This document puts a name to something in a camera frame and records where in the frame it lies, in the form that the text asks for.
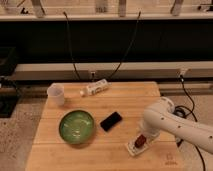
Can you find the wall power outlet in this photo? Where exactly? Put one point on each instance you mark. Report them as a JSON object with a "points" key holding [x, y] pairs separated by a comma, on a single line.
{"points": [[92, 75]]}

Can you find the green bowl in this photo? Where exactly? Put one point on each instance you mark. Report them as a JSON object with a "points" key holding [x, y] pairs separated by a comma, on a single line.
{"points": [[76, 127]]}

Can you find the red pepper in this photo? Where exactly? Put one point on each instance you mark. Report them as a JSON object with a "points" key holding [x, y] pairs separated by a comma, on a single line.
{"points": [[140, 141]]}

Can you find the black sponge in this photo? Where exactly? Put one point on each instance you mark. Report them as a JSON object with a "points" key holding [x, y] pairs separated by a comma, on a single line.
{"points": [[110, 121]]}

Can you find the black equipment on left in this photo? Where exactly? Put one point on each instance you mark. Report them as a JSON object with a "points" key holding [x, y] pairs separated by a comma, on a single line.
{"points": [[8, 63]]}

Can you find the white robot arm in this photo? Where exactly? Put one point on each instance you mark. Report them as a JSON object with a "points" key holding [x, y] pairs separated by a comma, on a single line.
{"points": [[159, 116]]}

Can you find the white sponge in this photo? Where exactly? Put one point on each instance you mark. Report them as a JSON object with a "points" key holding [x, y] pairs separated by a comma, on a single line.
{"points": [[133, 151]]}

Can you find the clear plastic measuring cup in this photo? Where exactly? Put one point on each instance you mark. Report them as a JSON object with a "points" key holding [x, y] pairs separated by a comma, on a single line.
{"points": [[55, 93]]}

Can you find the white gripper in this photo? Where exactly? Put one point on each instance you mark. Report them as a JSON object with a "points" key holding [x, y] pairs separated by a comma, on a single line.
{"points": [[148, 131]]}

